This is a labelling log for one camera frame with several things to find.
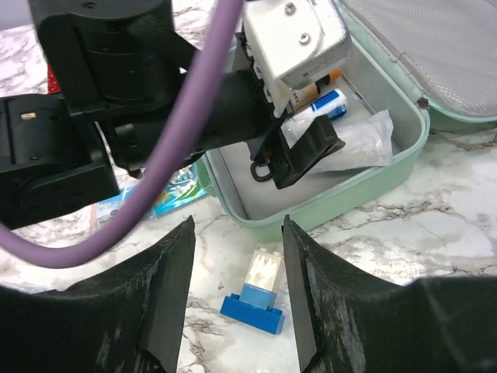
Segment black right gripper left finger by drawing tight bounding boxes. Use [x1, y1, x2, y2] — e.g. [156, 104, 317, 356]
[1, 219, 196, 372]

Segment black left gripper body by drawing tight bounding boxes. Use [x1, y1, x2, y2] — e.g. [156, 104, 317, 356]
[104, 0, 353, 176]

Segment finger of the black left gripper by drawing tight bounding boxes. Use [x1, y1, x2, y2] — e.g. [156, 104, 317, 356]
[267, 115, 345, 190]

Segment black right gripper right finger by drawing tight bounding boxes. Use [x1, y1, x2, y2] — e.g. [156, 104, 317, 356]
[282, 218, 496, 372]

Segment blue white bandage roll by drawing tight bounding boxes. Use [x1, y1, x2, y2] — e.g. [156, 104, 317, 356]
[281, 89, 348, 131]

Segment brown medicine bottle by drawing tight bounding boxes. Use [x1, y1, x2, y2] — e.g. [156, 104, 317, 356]
[290, 69, 341, 112]

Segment clear gauze pouch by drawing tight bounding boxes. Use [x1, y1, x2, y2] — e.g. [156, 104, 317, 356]
[309, 110, 394, 174]

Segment black scissors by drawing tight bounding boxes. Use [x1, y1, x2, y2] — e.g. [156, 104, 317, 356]
[250, 162, 273, 183]

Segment green medicine kit case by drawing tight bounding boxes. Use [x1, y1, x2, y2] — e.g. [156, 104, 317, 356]
[196, 1, 496, 242]

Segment cotton swab packet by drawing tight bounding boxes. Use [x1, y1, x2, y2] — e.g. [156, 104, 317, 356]
[151, 164, 207, 218]

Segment alcohol wipes bag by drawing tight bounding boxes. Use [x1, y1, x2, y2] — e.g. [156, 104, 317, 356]
[90, 185, 135, 233]

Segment blue white toy brick stack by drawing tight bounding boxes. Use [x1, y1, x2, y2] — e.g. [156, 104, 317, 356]
[220, 248, 285, 335]

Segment red microphone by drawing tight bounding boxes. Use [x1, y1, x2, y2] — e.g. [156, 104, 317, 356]
[47, 65, 61, 94]

